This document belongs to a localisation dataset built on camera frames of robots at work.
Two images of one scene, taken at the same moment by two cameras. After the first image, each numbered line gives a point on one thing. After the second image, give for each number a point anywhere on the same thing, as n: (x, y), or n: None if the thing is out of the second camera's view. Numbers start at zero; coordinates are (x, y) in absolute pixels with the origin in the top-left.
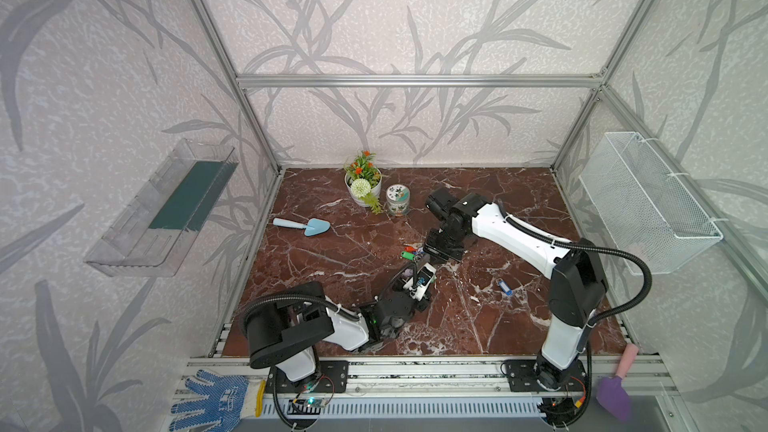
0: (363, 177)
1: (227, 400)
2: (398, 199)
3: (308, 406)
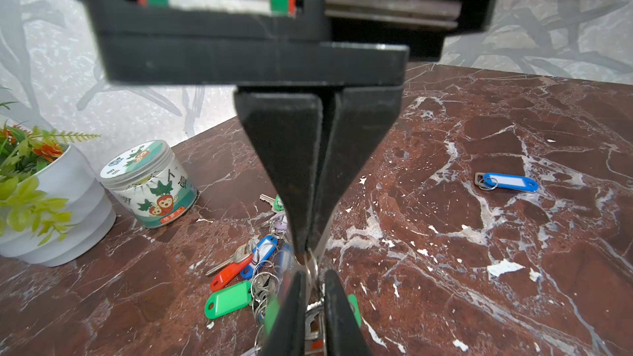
0: (52, 213)
1: None
2: (149, 182)
3: None
